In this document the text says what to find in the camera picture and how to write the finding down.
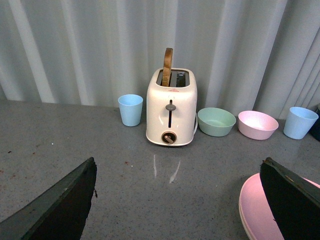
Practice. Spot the pink bowl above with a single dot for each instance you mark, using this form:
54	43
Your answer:
256	125

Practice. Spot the brown toast slice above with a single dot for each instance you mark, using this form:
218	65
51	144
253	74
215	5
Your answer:
167	67

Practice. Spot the cream white plate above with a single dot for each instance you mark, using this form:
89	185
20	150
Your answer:
243	221

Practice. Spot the cream white toaster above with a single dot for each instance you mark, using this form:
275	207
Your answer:
171	118

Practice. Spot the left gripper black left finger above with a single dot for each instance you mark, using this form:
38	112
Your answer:
60	213

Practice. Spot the light blue cup left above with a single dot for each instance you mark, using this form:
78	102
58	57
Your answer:
130	106

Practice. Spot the light blue cup right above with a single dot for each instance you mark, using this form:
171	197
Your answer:
298	122

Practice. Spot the light blue cup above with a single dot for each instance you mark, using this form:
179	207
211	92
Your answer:
298	122
130	106

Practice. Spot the pink plate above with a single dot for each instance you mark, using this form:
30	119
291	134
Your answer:
256	211

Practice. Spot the green bowl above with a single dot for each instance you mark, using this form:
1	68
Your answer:
215	122

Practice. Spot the dark blue pot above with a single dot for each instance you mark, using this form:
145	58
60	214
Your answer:
315	129

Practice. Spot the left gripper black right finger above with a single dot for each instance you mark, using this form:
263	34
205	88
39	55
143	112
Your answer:
294	201

